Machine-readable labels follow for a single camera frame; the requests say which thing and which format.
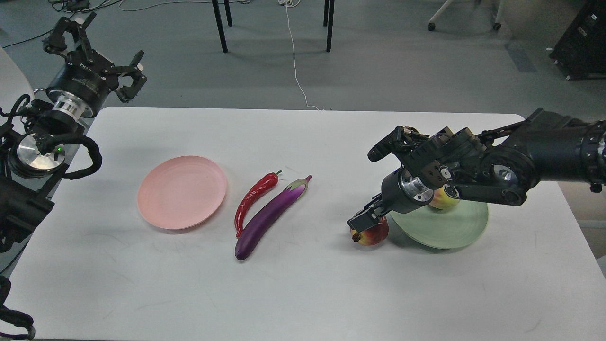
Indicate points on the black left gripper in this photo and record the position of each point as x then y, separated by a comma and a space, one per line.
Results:
78, 85

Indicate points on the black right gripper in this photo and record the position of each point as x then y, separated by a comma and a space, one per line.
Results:
400, 192

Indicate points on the red pomegranate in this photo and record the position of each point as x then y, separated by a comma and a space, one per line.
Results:
372, 236

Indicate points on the yellow red peach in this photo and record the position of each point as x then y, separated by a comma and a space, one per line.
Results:
441, 201

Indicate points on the purple eggplant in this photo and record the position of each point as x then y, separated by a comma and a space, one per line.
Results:
261, 222

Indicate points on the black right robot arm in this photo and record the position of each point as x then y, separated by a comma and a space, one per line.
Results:
497, 166

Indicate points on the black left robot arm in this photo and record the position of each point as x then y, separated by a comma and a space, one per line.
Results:
44, 131

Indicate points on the green plate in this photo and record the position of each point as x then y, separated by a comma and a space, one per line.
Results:
450, 229

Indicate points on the white chair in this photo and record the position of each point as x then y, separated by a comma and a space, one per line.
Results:
13, 83

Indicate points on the red chili pepper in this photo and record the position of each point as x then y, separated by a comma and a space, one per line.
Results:
259, 189

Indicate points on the pink plate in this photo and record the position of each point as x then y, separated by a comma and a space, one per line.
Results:
181, 192

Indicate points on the black table legs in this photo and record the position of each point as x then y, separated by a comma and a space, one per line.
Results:
272, 29

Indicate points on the white office chair base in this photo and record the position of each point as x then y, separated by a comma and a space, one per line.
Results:
462, 13

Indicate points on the black cabinet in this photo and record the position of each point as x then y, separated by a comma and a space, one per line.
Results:
581, 51

